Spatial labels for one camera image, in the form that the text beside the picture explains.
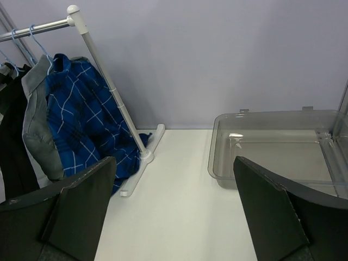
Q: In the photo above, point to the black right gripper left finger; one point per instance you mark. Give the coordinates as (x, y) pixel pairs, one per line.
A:
(74, 227)

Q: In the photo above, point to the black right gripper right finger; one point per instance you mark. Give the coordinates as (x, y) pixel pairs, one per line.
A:
(274, 226)

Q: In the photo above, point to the grey shirt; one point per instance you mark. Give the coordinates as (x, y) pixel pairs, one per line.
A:
(36, 134)

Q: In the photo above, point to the blue plaid shirt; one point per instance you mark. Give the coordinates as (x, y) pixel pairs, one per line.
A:
(85, 122)

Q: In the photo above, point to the black shirt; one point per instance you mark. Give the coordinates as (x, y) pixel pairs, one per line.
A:
(18, 174)

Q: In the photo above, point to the clear grey plastic bin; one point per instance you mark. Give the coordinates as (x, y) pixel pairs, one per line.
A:
(307, 146)

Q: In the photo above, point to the white clothes rack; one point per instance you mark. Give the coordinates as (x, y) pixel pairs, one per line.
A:
(74, 19)

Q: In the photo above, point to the aluminium frame post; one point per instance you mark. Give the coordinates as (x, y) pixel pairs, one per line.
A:
(343, 108)

